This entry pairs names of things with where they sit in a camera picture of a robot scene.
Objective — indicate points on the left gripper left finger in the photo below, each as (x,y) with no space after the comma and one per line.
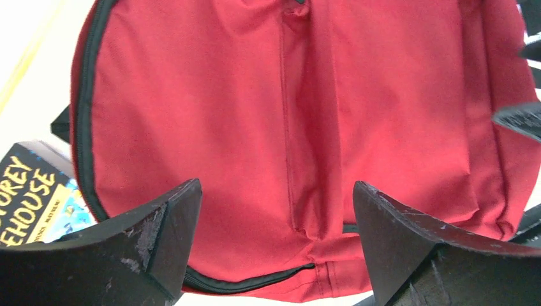
(135,258)

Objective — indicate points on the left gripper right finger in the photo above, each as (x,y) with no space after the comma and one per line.
(415,259)

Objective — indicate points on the colourful treehouse book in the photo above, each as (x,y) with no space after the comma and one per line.
(40,198)

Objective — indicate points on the red backpack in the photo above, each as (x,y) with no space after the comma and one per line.
(279,107)

